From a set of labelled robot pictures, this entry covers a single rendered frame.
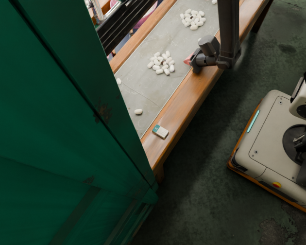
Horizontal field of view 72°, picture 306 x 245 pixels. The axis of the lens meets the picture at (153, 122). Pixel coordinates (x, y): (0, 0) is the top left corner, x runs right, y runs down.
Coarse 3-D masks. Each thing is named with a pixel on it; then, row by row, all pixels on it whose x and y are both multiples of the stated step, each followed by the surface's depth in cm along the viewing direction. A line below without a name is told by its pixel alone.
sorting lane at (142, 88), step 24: (192, 0) 119; (168, 24) 114; (216, 24) 111; (144, 48) 109; (168, 48) 108; (192, 48) 107; (120, 72) 104; (144, 72) 103; (144, 96) 98; (168, 96) 97; (144, 120) 93
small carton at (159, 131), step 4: (156, 124) 87; (156, 128) 86; (160, 128) 86; (164, 128) 86; (156, 132) 86; (160, 132) 86; (164, 132) 86; (168, 132) 86; (160, 136) 86; (164, 136) 85
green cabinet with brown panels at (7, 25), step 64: (0, 0) 8; (64, 0) 10; (0, 64) 9; (64, 64) 12; (0, 128) 11; (64, 128) 15; (128, 128) 25; (0, 192) 15; (64, 192) 23; (128, 192) 46
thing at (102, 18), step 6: (96, 0) 78; (120, 0) 69; (132, 0) 70; (96, 6) 80; (114, 6) 89; (126, 6) 69; (96, 12) 83; (108, 12) 88; (102, 18) 86; (132, 30) 108; (114, 54) 105
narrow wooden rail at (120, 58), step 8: (168, 0) 117; (176, 0) 119; (160, 8) 115; (168, 8) 116; (152, 16) 113; (160, 16) 113; (144, 24) 112; (152, 24) 111; (136, 32) 110; (144, 32) 109; (128, 40) 108; (136, 40) 108; (128, 48) 106; (136, 48) 109; (120, 56) 104; (128, 56) 106; (112, 64) 103; (120, 64) 104
